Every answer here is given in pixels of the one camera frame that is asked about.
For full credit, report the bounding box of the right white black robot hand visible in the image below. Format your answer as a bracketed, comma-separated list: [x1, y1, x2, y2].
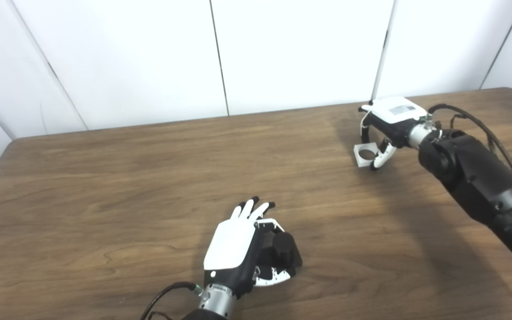
[357, 96, 430, 171]

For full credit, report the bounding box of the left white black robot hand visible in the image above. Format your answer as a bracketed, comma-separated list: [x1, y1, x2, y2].
[203, 196, 294, 298]

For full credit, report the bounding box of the black peg with square base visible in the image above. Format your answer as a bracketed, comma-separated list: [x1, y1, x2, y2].
[256, 231, 303, 283]

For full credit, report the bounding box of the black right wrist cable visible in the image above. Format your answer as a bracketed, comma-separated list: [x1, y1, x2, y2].
[425, 104, 512, 196]

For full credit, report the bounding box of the white square piece with hole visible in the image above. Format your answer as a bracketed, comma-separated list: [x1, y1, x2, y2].
[353, 141, 383, 168]

